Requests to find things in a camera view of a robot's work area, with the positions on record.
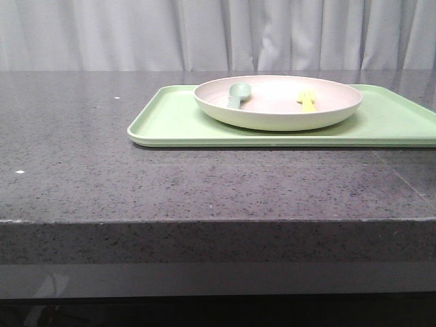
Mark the beige round plate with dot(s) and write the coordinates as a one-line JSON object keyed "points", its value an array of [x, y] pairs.
{"points": [[273, 106]]}

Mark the light green plastic tray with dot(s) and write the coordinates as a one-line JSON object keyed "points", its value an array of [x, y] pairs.
{"points": [[384, 119]]}

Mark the yellow plastic fork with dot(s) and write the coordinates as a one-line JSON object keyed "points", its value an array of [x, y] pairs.
{"points": [[306, 98]]}

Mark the grey pleated curtain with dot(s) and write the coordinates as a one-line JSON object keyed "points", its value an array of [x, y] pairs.
{"points": [[216, 35]]}

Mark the pale green plastic spoon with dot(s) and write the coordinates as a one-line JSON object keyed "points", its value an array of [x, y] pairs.
{"points": [[238, 93]]}

